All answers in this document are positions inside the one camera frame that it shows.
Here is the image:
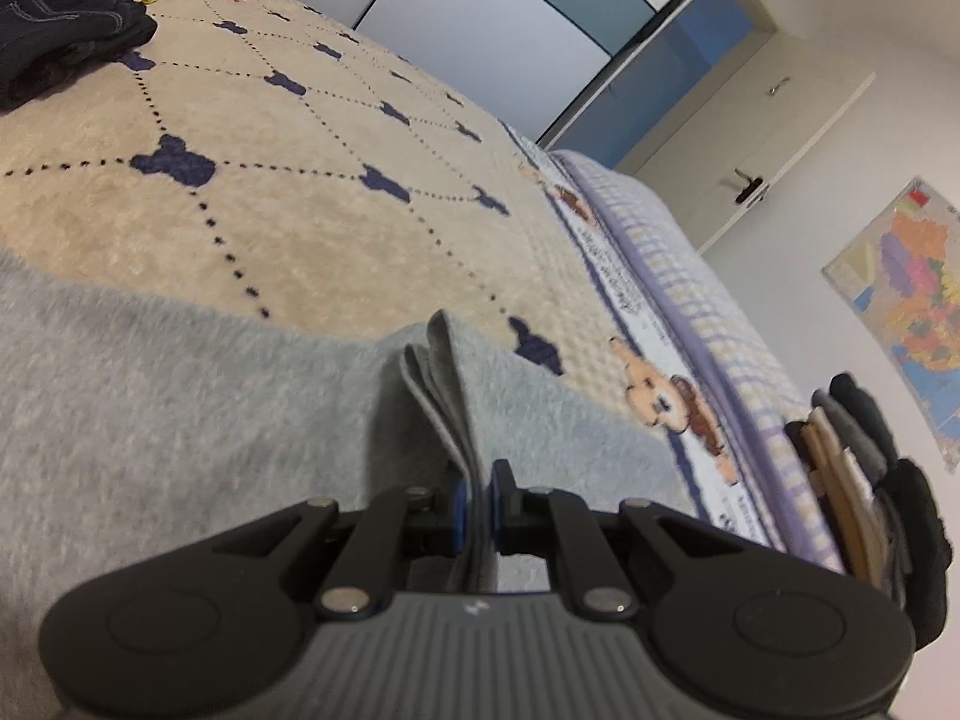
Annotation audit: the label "stack of folded clothes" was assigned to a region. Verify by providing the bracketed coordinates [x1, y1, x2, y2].
[784, 371, 942, 650]

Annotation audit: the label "sliding door wardrobe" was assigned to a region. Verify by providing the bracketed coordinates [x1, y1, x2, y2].
[244, 0, 751, 170]

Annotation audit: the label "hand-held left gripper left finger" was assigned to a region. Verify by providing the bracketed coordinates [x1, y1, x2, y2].
[202, 478, 471, 619]

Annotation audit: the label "folded dark blue jeans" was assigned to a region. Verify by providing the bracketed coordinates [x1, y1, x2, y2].
[0, 0, 159, 112]

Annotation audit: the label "colourful wall map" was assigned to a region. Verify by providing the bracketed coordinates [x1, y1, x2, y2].
[823, 176, 960, 473]

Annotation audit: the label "beige printed blanket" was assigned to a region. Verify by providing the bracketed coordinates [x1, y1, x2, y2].
[0, 0, 773, 550]

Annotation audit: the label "grey fleece sweatshirt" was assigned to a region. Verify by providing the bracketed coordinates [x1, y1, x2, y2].
[0, 247, 700, 720]

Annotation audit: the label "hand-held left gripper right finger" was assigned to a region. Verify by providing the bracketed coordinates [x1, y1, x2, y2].
[487, 457, 751, 617]

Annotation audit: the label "white door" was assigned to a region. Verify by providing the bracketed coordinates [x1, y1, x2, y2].
[615, 34, 877, 256]

